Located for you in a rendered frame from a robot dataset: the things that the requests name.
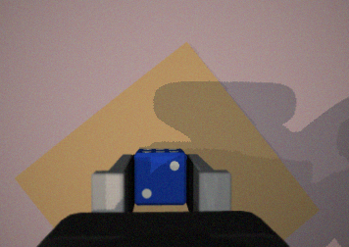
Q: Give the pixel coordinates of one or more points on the tan flat mat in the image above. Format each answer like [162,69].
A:
[179,104]

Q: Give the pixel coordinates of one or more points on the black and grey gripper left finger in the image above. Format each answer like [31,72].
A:
[113,190]

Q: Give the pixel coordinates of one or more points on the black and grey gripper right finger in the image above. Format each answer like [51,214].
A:
[206,189]

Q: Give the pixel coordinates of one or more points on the blue die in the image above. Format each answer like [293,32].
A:
[160,177]

